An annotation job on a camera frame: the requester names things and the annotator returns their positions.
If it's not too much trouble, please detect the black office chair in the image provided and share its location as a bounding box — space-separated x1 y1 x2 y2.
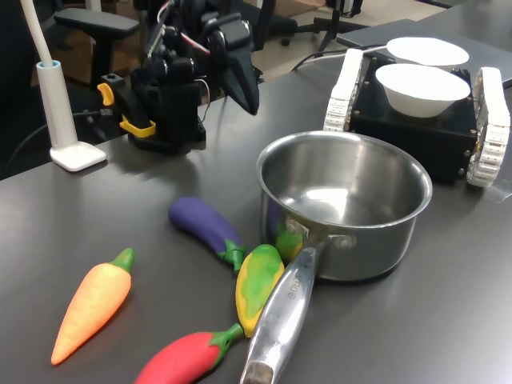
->
53 8 140 87
255 0 299 47
314 0 371 53

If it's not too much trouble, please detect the white bowl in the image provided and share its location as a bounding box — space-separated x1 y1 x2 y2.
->
374 63 472 118
386 36 470 70

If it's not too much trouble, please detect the purple toy aubergine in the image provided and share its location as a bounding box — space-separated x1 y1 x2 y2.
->
167 196 246 275

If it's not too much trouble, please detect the red toy chilli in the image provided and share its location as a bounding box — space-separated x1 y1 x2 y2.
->
134 322 245 384

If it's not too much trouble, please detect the orange toy carrot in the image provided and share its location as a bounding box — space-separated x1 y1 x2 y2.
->
50 247 136 366

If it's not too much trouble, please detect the black yellow table clamp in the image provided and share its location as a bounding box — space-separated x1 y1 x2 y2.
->
97 73 157 139

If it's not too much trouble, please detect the steel pan with long handle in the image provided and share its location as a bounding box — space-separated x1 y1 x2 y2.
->
239 130 434 384

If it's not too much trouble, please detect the green yellow toy corn cob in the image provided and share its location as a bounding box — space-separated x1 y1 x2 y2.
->
234 243 286 338

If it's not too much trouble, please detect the tracked vehicle with white tracks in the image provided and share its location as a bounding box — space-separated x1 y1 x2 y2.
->
322 47 512 188

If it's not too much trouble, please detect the white post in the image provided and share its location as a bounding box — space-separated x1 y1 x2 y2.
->
20 0 108 173

